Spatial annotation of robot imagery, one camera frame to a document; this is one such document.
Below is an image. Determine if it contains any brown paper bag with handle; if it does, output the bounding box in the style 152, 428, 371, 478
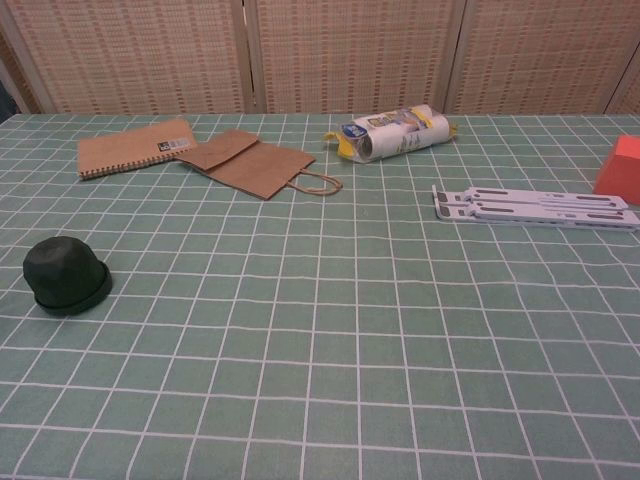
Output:
174, 129, 345, 202

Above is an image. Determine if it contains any kraft spiral notebook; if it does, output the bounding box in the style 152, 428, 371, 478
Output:
77, 117, 195, 182

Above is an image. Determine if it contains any pack of white rolls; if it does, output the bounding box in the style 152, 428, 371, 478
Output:
323, 103, 460, 165

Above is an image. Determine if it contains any small black round object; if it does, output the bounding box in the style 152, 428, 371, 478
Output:
23, 235, 113, 317

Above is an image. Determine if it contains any green checked tablecloth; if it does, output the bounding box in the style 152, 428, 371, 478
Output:
0, 113, 640, 480

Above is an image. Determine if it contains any white folding laptop stand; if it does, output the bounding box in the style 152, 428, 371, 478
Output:
431, 184, 640, 233

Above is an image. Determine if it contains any bamboo folding screen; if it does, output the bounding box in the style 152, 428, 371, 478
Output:
0, 0, 640, 117

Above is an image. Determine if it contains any orange cube box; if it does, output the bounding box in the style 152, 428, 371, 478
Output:
593, 133, 640, 208

